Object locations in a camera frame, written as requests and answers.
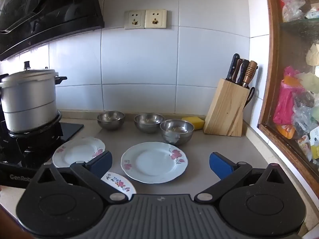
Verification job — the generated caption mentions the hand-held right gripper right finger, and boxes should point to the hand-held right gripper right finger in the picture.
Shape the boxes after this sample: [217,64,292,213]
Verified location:
[194,152,293,204]

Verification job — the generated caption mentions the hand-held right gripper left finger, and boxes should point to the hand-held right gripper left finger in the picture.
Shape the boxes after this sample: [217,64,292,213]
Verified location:
[27,151,128,204]

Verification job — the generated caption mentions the large steel bowl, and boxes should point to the large steel bowl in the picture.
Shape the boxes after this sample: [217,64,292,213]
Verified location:
[159,119,195,146]

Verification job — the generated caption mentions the person's left forearm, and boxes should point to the person's left forearm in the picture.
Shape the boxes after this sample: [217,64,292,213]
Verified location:
[0,203,19,239]

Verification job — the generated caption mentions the small multicolour floral plate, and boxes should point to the small multicolour floral plate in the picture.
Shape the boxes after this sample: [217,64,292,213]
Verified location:
[101,171,137,201]

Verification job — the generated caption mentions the black gas stove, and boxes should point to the black gas stove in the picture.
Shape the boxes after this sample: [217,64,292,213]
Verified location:
[0,116,84,170]

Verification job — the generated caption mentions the small steel bowl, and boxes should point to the small steel bowl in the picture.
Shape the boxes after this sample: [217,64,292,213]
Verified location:
[97,111,126,131]

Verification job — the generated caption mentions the yellow sponge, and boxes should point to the yellow sponge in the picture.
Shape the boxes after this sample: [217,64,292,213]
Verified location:
[181,116,205,131]

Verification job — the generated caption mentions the large white floral plate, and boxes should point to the large white floral plate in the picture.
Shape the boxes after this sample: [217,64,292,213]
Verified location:
[121,142,188,184]

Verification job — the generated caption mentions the wooden knife block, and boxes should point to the wooden knife block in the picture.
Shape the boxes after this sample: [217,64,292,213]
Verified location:
[203,78,250,137]

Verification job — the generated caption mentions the aluminium pressure cooker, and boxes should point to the aluminium pressure cooker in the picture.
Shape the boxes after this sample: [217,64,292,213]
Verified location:
[0,61,68,133]

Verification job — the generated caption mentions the orange packet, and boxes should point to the orange packet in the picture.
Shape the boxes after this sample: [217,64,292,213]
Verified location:
[275,124,296,139]

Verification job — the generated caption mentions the pink plastic bag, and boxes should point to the pink plastic bag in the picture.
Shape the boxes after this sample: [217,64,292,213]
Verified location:
[273,67,302,126]

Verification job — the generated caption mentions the crumpled clear plastic bags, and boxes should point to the crumpled clear plastic bags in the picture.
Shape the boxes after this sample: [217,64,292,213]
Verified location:
[292,91,319,136]

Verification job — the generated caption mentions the wooden framed glass cabinet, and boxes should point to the wooden framed glass cabinet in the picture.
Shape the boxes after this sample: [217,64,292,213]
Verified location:
[257,0,319,198]

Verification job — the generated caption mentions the black range hood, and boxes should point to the black range hood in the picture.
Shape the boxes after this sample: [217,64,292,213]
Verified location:
[0,0,105,62]

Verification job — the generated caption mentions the clear plastic bag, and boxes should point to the clear plastic bag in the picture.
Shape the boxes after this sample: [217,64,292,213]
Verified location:
[283,0,306,22]

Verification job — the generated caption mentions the black handle scissors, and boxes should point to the black handle scissors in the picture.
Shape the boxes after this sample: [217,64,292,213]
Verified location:
[244,87,256,109]

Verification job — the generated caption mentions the brown handle knife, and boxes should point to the brown handle knife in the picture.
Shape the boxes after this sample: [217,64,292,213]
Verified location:
[232,58,244,84]

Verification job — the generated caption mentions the ribbed wooden handle knife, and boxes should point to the ribbed wooden handle knife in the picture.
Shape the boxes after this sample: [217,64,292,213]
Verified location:
[243,60,258,88]

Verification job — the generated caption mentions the black riveted handle knife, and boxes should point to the black riveted handle knife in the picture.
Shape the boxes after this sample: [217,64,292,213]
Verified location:
[225,53,240,82]

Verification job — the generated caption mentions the cream wall socket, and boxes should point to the cream wall socket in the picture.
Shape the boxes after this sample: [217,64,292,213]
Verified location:
[145,9,167,29]
[124,10,146,30]

